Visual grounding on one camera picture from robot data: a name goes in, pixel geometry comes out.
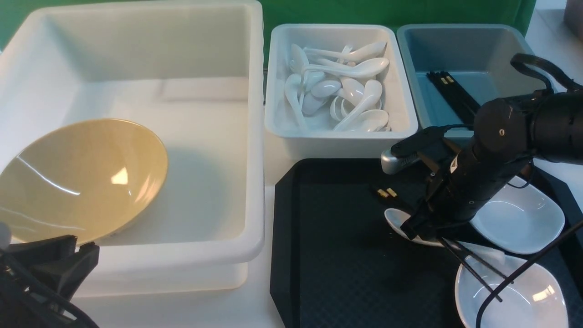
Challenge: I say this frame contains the white ceramic spoons pile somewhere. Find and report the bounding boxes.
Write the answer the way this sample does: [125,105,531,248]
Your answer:
[284,41,390,132]

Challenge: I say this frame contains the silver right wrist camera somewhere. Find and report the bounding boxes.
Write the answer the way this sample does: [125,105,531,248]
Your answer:
[380,125,448,175]

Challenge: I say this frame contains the white ceramic spoon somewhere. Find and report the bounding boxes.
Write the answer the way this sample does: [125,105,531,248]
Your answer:
[384,208,444,248]

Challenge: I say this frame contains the blue-grey chopstick bin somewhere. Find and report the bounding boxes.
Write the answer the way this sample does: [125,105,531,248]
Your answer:
[396,24,547,129]

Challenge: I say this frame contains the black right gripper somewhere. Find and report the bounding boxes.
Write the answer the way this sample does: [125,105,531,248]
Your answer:
[407,151,531,240]

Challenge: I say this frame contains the white spoon bin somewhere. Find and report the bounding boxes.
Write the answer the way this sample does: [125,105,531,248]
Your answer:
[265,24,419,160]

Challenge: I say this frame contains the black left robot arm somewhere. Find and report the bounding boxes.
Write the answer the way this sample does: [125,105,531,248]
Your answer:
[0,223,100,328]

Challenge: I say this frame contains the green backdrop cloth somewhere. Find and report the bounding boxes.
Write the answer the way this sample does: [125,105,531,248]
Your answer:
[0,0,538,51]

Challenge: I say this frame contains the black chopsticks in bin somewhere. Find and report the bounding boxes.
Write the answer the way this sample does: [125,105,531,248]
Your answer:
[425,71,481,125]

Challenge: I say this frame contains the large yellow noodle bowl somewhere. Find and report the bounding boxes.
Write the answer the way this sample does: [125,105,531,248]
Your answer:
[1,118,169,244]

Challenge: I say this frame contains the large white plastic tub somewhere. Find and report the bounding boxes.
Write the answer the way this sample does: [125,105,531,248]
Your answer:
[1,0,265,298]

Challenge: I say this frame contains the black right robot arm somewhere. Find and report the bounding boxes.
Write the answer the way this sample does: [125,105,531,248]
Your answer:
[392,92,583,239]

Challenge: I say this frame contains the black serving tray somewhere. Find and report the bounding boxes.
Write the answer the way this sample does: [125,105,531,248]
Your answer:
[269,159,463,328]

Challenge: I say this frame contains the white square dish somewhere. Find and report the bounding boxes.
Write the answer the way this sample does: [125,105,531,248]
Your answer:
[455,264,570,328]
[470,176,566,255]

